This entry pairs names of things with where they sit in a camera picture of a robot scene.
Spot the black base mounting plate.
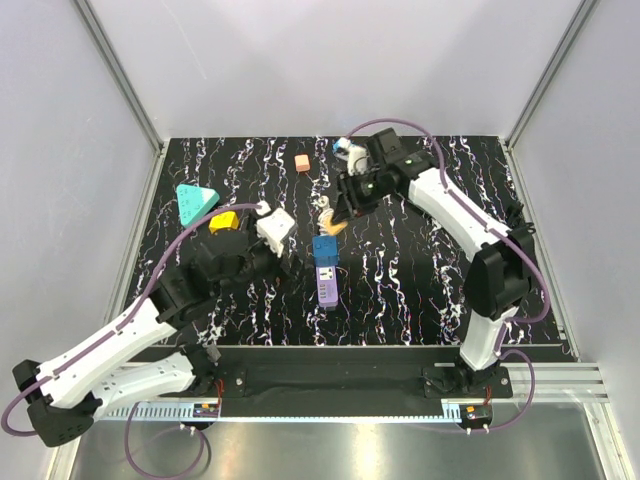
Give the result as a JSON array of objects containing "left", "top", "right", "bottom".
[{"left": 157, "top": 343, "right": 512, "bottom": 400}]

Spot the orange small adapter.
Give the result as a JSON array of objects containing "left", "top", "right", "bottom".
[{"left": 324, "top": 220, "right": 348, "bottom": 236}]

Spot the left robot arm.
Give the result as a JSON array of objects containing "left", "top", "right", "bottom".
[{"left": 13, "top": 230, "right": 306, "bottom": 447}]

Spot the blue cube plug adapter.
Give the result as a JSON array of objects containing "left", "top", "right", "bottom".
[{"left": 312, "top": 235, "right": 339, "bottom": 268}]

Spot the salmon pink small adapter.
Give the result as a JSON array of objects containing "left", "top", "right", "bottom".
[{"left": 294, "top": 154, "right": 311, "bottom": 173}]

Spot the purple white power strip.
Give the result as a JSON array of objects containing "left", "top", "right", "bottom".
[{"left": 316, "top": 266, "right": 339, "bottom": 309}]

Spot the yellow cube socket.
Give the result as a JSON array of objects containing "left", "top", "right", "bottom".
[{"left": 208, "top": 211, "right": 239, "bottom": 234}]

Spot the white coiled cable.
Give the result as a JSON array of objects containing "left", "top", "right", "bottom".
[{"left": 312, "top": 196, "right": 339, "bottom": 236}]

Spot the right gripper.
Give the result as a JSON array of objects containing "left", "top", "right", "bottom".
[{"left": 331, "top": 168, "right": 389, "bottom": 226}]

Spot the teal triangular power socket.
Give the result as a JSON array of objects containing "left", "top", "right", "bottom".
[{"left": 176, "top": 184, "right": 220, "bottom": 227}]

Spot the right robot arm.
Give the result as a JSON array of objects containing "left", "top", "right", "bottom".
[{"left": 332, "top": 128, "right": 534, "bottom": 397}]

